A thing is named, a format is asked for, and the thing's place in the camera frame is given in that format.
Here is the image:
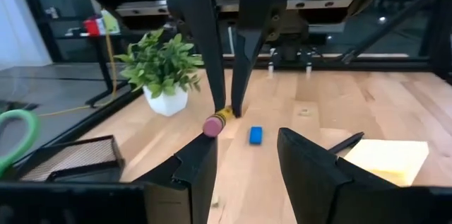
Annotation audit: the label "black mesh desk organizer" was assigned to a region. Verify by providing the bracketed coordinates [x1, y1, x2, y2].
[16, 134, 126, 183]

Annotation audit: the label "green-handled scissors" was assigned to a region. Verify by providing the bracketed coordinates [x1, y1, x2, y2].
[0, 109, 40, 179]

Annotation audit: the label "yellow sticky note pad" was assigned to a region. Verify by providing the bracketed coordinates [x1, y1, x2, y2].
[344, 138, 430, 187]

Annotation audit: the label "red box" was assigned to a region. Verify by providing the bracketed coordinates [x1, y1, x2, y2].
[83, 18, 102, 37]

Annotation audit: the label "green plant white pot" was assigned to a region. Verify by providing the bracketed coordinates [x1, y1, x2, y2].
[113, 28, 205, 117]

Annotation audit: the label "yellow hanging cable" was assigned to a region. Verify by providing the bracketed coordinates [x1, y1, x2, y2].
[37, 33, 118, 117]

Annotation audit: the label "small blue eraser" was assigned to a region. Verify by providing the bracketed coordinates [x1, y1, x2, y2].
[249, 126, 264, 146]

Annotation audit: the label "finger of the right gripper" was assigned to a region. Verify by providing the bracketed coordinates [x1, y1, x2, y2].
[231, 0, 287, 118]
[166, 0, 227, 112]

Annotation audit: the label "black marker pen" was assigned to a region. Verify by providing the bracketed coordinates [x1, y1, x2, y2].
[328, 131, 365, 155]

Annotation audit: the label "black side table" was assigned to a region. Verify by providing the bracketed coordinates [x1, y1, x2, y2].
[56, 33, 124, 109]

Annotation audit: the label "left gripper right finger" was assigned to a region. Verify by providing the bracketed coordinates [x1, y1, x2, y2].
[277, 127, 452, 224]

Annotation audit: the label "light green box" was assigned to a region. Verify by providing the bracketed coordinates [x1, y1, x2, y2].
[100, 8, 121, 35]

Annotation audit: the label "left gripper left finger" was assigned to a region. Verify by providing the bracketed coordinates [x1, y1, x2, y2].
[0, 134, 218, 224]

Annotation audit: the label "yellow pencil pink eraser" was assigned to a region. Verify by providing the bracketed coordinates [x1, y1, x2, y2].
[202, 105, 236, 138]

